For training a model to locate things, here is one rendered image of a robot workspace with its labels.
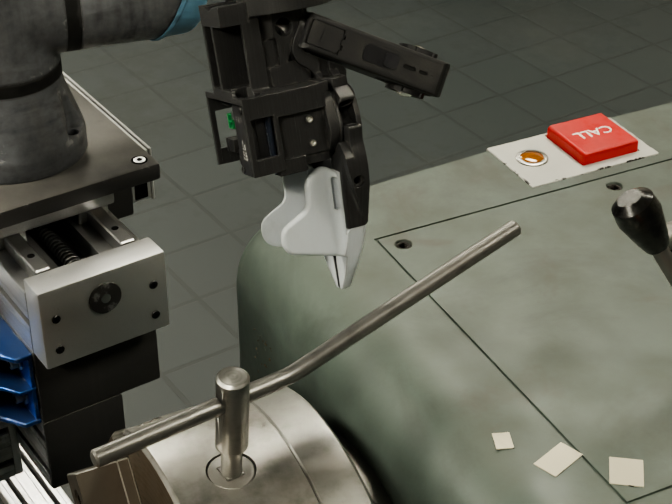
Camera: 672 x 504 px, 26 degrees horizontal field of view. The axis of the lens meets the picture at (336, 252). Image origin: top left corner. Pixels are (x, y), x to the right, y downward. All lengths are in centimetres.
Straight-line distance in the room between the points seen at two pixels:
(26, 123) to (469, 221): 48
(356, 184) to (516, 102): 318
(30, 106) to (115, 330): 23
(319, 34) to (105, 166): 56
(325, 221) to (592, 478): 25
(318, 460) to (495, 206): 33
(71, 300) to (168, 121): 265
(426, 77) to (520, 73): 330
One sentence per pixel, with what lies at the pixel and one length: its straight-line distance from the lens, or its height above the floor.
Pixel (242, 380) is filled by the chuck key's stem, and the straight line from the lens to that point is 93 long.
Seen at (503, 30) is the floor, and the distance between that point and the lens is 457.
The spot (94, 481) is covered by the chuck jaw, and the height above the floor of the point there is 119.
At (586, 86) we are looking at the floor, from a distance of 426.
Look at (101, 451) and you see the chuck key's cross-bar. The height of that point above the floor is 131.
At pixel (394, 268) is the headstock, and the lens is 115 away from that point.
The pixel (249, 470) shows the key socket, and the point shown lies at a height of 124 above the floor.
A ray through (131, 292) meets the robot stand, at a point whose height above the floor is 108.
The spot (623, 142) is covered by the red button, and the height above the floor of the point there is 127.
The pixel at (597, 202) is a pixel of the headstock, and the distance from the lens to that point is 125.
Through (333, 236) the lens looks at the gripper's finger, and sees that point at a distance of 99.
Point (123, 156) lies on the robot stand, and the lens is 150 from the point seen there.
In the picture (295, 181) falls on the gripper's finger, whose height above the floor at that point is 138.
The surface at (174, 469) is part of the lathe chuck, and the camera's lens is 100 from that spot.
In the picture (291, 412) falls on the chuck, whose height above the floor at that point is 124.
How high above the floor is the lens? 190
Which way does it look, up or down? 33 degrees down
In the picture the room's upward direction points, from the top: straight up
